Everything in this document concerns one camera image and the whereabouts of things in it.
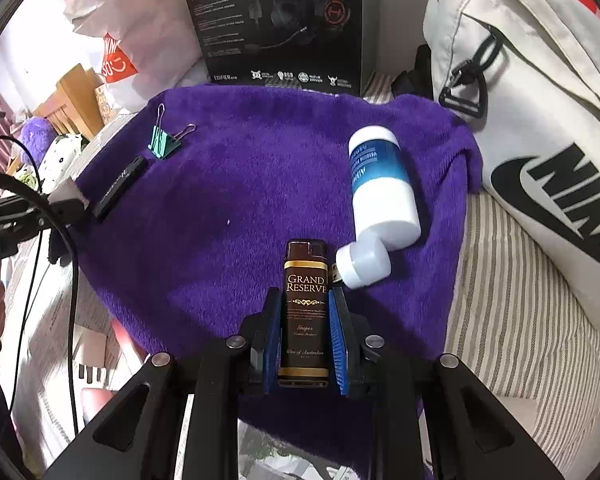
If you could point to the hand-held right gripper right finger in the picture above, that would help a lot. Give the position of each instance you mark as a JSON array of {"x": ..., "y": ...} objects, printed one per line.
[{"x": 337, "y": 345}]

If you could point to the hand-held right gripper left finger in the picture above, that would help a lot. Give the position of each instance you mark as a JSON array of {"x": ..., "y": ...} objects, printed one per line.
[{"x": 270, "y": 340}]

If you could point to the brown lighter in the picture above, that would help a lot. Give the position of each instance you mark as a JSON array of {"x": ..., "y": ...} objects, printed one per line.
[{"x": 305, "y": 320}]

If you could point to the black rectangular stick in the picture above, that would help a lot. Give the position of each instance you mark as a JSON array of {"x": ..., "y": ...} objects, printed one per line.
[{"x": 117, "y": 187}]

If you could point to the green binder clip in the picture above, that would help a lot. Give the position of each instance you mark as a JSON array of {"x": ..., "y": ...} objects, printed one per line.
[{"x": 161, "y": 144}]

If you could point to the white blue bottle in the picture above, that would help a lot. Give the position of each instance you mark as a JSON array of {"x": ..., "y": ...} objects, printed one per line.
[{"x": 380, "y": 195}]

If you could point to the maroon striped cloth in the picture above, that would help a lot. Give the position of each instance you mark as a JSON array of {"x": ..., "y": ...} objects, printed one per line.
[{"x": 0, "y": 120}]

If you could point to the purple plush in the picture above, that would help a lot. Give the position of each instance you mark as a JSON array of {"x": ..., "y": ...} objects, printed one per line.
[{"x": 35, "y": 140}]

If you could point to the wooden headboard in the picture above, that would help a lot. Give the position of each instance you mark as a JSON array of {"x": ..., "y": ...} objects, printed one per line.
[{"x": 72, "y": 95}]

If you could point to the newspaper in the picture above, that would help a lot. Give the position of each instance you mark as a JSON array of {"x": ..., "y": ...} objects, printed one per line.
[{"x": 45, "y": 360}]

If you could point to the purple towel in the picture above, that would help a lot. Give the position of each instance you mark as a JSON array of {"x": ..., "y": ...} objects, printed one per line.
[{"x": 230, "y": 185}]

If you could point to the white plastic shopping bag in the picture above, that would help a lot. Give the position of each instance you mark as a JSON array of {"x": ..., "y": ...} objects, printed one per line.
[{"x": 145, "y": 25}]

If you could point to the black headphone box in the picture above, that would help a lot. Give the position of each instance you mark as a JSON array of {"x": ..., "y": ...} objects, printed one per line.
[{"x": 240, "y": 35}]

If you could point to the grey waist bag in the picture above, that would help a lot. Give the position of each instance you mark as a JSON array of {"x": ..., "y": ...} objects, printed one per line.
[{"x": 530, "y": 85}]

